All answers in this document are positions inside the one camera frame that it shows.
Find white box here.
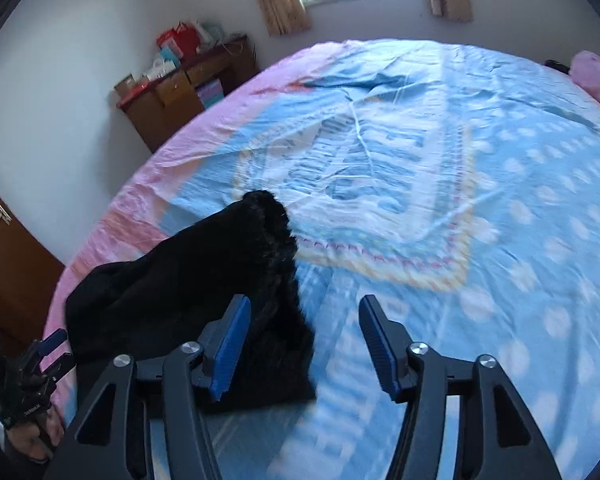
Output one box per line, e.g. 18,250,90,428
147,59,176,81

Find white plastic bag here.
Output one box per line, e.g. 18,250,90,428
195,21,231,47

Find pastel striped box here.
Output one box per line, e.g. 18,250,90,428
196,80,226,110

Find bed with pink-blue sheet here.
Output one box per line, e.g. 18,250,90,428
42,37,600,480

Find black pants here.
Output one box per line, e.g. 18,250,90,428
65,190,317,414

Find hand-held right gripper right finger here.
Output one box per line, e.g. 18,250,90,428
358,294,563,480

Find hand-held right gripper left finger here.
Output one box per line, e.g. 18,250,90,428
45,294,253,480

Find brown wooden desk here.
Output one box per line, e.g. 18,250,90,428
115,34,259,154

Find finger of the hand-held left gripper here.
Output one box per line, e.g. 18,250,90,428
36,328,69,357
44,354,76,387

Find red gift bag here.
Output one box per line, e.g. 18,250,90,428
156,22,201,59

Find brown wooden wardrobe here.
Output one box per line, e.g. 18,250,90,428
0,165,66,357

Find person's left hand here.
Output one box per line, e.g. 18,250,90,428
6,404,67,464

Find cardboard box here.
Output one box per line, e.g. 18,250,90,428
113,74,141,99

